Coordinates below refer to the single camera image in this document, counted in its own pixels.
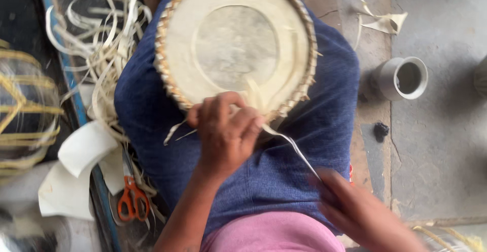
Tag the person's left hand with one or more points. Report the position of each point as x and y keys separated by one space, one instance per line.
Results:
x=224 y=141

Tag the person's right hand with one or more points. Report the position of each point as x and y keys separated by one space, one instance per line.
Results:
x=342 y=202

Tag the person's left fingers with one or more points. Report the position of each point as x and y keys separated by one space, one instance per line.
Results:
x=228 y=109

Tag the person's right fingers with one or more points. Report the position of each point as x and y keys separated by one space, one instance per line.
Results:
x=325 y=189

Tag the pale hide lacing strip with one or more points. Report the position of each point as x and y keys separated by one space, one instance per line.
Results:
x=289 y=143

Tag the drum head with woven rim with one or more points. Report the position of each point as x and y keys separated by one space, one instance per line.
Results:
x=236 y=43

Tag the blue trousers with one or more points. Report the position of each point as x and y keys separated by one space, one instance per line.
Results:
x=304 y=138

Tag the pink shirt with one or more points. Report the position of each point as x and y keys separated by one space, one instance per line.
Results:
x=272 y=233

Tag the small black lump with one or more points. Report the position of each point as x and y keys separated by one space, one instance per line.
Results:
x=381 y=131

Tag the grey metal cup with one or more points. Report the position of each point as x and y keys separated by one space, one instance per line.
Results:
x=399 y=79

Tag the heap of pale hide strips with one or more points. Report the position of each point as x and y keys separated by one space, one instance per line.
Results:
x=104 y=50

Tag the dark mat with blue edge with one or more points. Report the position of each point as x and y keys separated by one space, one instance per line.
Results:
x=82 y=107

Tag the white hide sheet pieces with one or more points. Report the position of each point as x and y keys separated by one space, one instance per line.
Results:
x=82 y=157

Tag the pale hide scrap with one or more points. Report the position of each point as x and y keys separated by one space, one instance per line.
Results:
x=386 y=23

